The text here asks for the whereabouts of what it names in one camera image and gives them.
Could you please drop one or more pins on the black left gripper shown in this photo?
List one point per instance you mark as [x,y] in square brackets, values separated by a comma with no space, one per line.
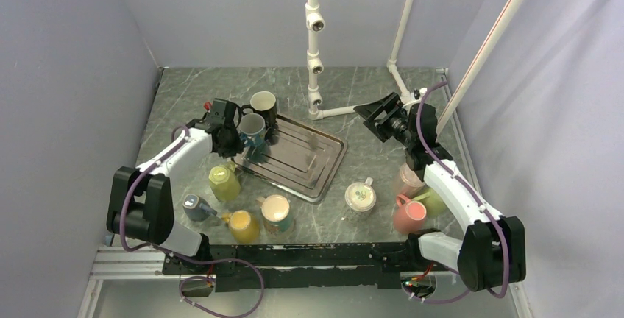
[235,148]

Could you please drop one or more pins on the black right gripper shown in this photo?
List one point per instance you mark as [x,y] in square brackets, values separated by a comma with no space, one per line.
[388,104]

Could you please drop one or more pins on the blue floral mug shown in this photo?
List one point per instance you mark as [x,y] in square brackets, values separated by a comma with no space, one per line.
[252,130]

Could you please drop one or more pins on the black white-lined mug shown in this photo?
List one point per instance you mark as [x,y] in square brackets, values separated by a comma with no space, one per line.
[263,103]

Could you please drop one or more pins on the beige teal patterned mug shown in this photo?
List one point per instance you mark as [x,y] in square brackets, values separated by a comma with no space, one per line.
[278,219]

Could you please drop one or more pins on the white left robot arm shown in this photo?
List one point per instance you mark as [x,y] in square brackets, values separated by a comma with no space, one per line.
[140,209]

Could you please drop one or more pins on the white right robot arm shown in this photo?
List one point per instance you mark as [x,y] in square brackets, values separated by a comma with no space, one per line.
[492,251]

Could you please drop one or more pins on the lime green faceted mug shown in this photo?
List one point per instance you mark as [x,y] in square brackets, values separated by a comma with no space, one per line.
[224,182]

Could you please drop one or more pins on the clear glass mug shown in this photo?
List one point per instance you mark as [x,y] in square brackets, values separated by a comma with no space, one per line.
[359,200]

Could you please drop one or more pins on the grey blue mug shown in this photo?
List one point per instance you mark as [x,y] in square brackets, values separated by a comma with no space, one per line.
[197,209]

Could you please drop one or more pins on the pink mug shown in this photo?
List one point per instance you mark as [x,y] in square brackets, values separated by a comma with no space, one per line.
[410,215]

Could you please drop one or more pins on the light green mug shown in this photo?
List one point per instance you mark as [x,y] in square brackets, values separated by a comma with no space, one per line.
[433,203]

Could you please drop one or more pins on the yellow mug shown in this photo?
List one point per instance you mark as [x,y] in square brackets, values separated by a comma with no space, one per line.
[243,226]

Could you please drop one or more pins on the pink lidded cup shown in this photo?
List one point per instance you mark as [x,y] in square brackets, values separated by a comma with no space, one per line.
[407,182]

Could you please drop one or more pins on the steel serving tray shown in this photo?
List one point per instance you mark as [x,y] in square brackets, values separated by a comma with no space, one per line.
[296,158]

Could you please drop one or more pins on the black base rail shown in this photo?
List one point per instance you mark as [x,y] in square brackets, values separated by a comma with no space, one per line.
[385,265]

